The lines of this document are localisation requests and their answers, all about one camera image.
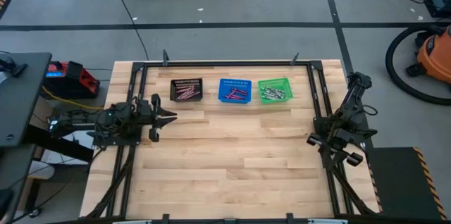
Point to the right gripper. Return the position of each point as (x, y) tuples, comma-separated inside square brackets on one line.
[(336, 143)]

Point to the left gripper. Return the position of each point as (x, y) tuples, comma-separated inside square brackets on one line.
[(148, 115)]

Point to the red crayon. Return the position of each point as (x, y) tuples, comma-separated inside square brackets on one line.
[(242, 93), (235, 96), (231, 93), (239, 90), (228, 97)]

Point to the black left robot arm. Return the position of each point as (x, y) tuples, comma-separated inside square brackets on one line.
[(81, 120)]

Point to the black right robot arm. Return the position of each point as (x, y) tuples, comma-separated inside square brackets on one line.
[(354, 92)]

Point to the black plastic basket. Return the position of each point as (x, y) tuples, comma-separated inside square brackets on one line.
[(176, 97)]

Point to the white light bar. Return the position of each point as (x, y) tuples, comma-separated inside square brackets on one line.
[(327, 222), (134, 222)]

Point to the blue plastic basket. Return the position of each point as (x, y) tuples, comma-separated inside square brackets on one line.
[(225, 85)]

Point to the green plastic basket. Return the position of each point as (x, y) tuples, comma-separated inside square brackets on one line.
[(287, 83)]

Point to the white box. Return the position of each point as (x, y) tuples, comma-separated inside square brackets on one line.
[(67, 157)]

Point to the black desk leg bar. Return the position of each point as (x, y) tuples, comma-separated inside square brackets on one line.
[(60, 146)]

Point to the orange shop vacuum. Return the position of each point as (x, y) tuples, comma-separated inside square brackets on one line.
[(388, 63)]

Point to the red black power station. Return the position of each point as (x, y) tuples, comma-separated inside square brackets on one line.
[(58, 81)]

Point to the black desk top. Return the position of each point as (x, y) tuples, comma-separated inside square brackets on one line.
[(24, 100)]

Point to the orange vacuum cleaner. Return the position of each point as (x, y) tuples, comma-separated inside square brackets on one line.
[(437, 55)]

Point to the black desk device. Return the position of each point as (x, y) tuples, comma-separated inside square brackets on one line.
[(17, 70)]

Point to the black chair wheel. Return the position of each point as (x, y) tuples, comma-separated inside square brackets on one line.
[(36, 212)]

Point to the dark desk panel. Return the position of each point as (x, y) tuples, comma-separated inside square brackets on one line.
[(14, 181)]

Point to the black aluminium table frame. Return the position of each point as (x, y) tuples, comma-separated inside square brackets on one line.
[(211, 63)]

